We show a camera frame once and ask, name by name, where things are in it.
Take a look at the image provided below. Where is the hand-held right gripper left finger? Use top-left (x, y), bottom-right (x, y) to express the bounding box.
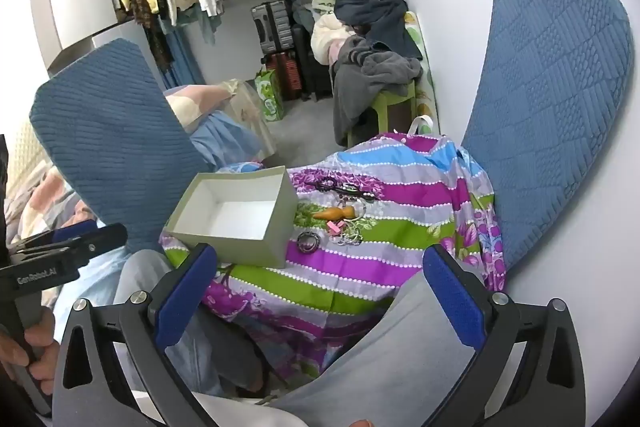
top-left (51, 243), bottom-right (218, 427)

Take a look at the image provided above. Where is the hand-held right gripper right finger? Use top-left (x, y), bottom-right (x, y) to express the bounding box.
top-left (422, 243), bottom-right (587, 427)

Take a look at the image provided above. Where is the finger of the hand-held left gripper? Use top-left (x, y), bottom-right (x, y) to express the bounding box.
top-left (7, 223), bottom-right (129, 266)

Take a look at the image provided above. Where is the grey-green cardboard box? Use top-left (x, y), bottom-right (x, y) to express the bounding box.
top-left (164, 167), bottom-right (299, 269)

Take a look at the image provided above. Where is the orange carrot-shaped hair clip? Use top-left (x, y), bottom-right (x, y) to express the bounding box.
top-left (313, 205), bottom-right (357, 223)

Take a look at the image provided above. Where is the brown beaded bracelet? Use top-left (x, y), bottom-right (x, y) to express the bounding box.
top-left (305, 177), bottom-right (383, 206)

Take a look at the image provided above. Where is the person's left hand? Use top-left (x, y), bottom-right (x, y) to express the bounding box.
top-left (0, 307), bottom-right (63, 385)

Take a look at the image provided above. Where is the plaid blanket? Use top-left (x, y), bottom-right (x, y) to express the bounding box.
top-left (4, 122), bottom-right (97, 249)

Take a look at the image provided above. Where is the blue ribbed cushion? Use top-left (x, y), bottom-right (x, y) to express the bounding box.
top-left (30, 38), bottom-right (217, 254)

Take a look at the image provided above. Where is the striped floral cloth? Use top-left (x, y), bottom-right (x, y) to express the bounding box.
top-left (160, 132), bottom-right (508, 383)

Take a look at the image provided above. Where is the light blue cloth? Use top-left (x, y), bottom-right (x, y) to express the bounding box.
top-left (189, 114), bottom-right (267, 168)

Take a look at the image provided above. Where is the green plastic stool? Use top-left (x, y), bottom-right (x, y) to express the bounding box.
top-left (347, 82), bottom-right (417, 146)

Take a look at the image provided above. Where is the blue quilted cushion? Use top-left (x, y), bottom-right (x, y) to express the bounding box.
top-left (460, 0), bottom-right (636, 279)

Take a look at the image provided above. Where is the green carton box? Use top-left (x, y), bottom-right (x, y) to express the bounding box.
top-left (254, 69), bottom-right (285, 122)

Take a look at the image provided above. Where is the white cabinet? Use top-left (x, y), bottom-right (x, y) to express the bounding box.
top-left (29, 0), bottom-right (152, 75)

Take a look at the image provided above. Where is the dark grey cloth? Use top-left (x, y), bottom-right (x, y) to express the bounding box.
top-left (332, 49), bottom-right (424, 148)

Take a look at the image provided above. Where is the red plaid suitcase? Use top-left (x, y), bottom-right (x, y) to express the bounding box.
top-left (264, 52), bottom-right (304, 100)

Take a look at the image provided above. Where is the black suitcase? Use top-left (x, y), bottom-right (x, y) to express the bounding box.
top-left (292, 24), bottom-right (335, 100)

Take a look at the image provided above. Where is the grey hard suitcase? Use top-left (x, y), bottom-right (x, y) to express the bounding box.
top-left (250, 0), bottom-right (294, 56)

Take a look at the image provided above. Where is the pile of clothes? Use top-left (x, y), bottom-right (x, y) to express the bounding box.
top-left (292, 0), bottom-right (426, 64)

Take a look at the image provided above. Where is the silver chain jewelry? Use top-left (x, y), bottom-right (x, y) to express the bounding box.
top-left (332, 227), bottom-right (377, 249)

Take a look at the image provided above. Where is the white bag handle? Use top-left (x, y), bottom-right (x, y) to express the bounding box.
top-left (407, 115), bottom-right (434, 136)

